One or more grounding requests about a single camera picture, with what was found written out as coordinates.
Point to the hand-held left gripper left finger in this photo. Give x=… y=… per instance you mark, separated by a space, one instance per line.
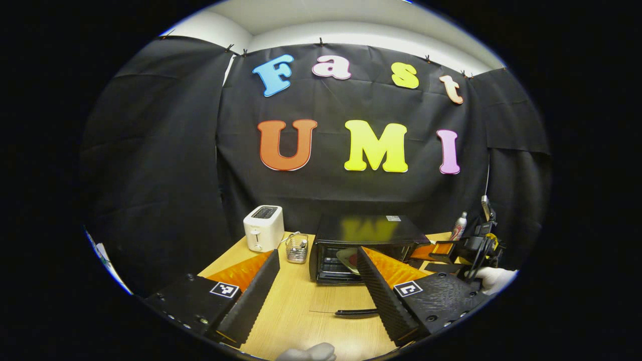
x=256 y=296

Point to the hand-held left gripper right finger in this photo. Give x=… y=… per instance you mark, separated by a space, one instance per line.
x=381 y=296

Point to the silver bottle with red label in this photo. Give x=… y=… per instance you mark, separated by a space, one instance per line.
x=460 y=225

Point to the black electric oven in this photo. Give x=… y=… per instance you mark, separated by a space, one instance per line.
x=371 y=228

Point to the cream rectangular plate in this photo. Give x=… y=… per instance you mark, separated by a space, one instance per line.
x=348 y=259

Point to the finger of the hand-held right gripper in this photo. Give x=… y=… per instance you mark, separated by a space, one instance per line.
x=444 y=250
x=446 y=267

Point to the white toaster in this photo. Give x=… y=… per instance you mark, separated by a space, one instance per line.
x=263 y=230

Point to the black backdrop cloth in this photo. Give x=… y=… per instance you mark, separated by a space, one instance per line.
x=326 y=195

